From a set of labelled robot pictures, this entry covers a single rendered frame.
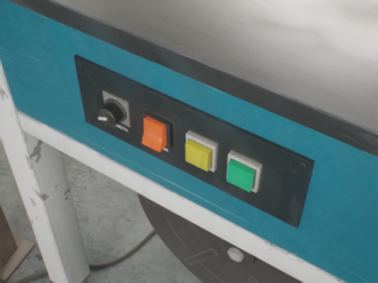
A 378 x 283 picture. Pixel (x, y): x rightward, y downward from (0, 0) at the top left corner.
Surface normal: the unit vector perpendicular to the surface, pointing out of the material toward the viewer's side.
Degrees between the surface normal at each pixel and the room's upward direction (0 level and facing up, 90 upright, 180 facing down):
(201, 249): 90
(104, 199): 0
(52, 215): 90
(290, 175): 90
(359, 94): 0
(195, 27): 0
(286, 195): 90
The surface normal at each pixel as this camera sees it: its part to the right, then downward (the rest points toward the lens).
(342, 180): -0.55, 0.60
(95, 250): 0.00, -0.70
